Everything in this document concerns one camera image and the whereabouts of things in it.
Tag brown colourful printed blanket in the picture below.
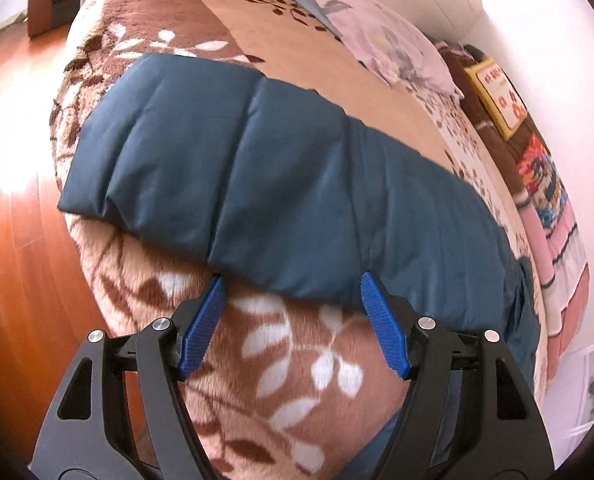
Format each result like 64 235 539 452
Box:
437 42 570 211

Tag leaf pattern plush blanket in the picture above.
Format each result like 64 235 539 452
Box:
50 0 550 480

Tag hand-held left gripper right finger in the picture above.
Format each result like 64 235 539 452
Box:
359 271 552 480

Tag floral pillow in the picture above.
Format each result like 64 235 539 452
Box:
277 0 465 101

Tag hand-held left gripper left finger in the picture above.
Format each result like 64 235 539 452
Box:
30 274 228 480

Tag pink striped blanket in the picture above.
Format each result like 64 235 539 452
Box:
519 200 592 386

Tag dark blue padded jacket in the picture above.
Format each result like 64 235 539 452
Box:
57 52 542 396

